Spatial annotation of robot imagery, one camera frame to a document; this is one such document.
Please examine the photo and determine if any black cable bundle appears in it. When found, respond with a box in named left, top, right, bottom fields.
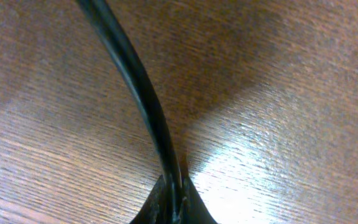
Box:
left=75, top=0, right=185, bottom=224

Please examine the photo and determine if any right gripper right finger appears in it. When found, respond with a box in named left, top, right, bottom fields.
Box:
left=178, top=177, right=218, bottom=224

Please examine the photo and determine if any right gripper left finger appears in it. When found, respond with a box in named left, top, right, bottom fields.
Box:
left=129, top=175, right=170, bottom=224

